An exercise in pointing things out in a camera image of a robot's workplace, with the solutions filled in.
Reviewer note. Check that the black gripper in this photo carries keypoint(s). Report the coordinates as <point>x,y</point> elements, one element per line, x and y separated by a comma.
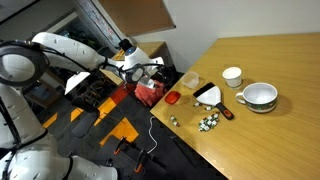
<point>163,79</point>

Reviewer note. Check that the orange plastic lid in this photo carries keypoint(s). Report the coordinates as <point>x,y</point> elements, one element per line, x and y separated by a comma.
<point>172,97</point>

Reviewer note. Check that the clear plastic bowl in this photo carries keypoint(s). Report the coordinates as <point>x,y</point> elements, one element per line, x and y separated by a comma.
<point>190,80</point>

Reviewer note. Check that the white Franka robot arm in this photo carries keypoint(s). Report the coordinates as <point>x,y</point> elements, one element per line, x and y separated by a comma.
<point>70,50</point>

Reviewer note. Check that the salmon pink cloth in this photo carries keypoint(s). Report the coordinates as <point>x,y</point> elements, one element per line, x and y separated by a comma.
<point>150,95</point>

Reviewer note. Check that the wooden side desk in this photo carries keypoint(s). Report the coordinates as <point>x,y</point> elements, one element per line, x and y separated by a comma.
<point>151,48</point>

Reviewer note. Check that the white hand brush black bristles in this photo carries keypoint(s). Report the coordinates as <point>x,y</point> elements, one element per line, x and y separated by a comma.
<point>210,95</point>

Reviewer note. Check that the small black desk object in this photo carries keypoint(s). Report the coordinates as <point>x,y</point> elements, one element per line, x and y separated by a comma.
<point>125,45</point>

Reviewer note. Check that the brown cork board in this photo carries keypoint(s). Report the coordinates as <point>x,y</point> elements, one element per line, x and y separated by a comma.
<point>136,16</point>

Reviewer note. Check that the small white paper cup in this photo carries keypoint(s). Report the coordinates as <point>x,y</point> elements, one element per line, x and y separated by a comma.
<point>232,76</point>

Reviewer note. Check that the white trapezoid panel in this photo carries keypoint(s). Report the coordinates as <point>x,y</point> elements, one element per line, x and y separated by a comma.
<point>76,81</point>

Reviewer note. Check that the white mug green band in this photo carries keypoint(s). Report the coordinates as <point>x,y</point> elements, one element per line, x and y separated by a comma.
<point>258,96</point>

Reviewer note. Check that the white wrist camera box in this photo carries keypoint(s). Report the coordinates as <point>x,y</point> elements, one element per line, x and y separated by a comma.
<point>150,83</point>

